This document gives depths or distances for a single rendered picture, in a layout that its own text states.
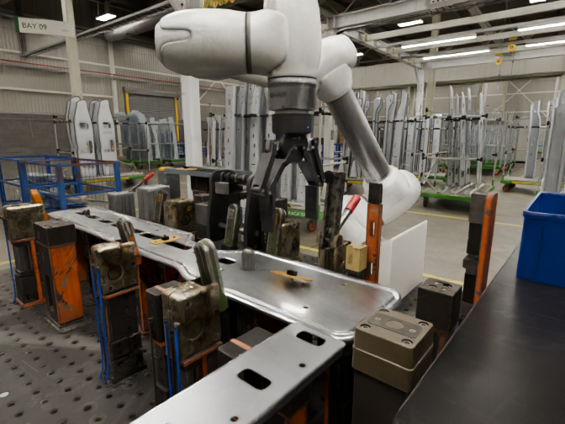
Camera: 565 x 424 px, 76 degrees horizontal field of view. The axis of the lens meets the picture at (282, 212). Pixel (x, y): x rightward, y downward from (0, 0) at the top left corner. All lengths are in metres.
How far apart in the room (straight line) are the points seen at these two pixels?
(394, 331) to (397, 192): 1.03
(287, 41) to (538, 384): 0.58
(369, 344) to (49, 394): 0.82
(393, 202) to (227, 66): 0.98
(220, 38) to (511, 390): 0.62
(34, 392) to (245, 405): 0.75
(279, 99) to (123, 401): 0.75
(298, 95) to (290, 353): 0.42
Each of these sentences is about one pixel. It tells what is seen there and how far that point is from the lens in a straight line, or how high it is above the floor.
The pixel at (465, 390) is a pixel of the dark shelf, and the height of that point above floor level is 1.03.
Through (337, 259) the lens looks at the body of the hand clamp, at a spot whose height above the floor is 1.02.
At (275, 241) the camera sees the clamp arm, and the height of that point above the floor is 1.02.
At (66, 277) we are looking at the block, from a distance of 1.33.
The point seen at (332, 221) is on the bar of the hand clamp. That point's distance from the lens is 0.84.
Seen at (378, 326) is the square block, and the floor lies 1.06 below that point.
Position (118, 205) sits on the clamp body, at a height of 1.01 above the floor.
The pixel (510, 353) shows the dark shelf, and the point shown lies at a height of 1.03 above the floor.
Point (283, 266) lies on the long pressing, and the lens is 0.85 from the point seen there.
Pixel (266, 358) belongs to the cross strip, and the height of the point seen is 1.00.
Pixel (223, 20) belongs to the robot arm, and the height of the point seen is 1.48.
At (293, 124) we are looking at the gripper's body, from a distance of 0.66.
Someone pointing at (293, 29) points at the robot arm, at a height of 1.47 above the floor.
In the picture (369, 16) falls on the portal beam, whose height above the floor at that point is 3.38.
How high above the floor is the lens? 1.30
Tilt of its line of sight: 12 degrees down
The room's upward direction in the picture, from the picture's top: straight up
